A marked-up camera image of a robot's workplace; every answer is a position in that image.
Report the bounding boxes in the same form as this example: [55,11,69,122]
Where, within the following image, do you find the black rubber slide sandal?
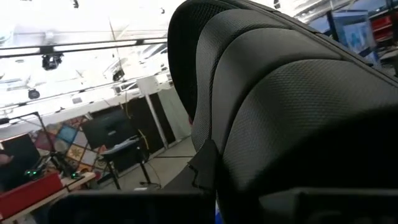
[167,0,398,224]

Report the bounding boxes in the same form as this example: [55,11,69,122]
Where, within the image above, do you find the black ceiling rail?
[0,37,169,60]

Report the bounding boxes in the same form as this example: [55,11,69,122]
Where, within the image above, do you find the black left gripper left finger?
[48,139,218,224]

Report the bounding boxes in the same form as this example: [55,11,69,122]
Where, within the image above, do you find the blue poster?
[329,9,379,55]

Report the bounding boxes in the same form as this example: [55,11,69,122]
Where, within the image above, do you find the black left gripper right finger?
[257,186,398,224]

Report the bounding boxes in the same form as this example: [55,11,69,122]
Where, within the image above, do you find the colourful wall mural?
[30,115,108,175]

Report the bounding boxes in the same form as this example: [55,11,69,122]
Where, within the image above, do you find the black monitor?
[0,133,41,191]

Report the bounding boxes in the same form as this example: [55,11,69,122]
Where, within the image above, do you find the person's hand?
[0,153,14,166]

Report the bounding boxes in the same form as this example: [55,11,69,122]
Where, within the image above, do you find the black ceiling camera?
[27,88,41,101]
[41,52,65,72]

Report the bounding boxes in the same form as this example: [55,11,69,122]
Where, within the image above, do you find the red plastic bin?
[0,172,64,220]

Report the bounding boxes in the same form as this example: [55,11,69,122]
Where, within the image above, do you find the red storage shelf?
[371,14,394,44]

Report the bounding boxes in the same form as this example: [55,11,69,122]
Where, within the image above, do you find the black television stand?
[99,136,162,190]

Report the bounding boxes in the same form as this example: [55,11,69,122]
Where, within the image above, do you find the black television screen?
[80,109,139,151]

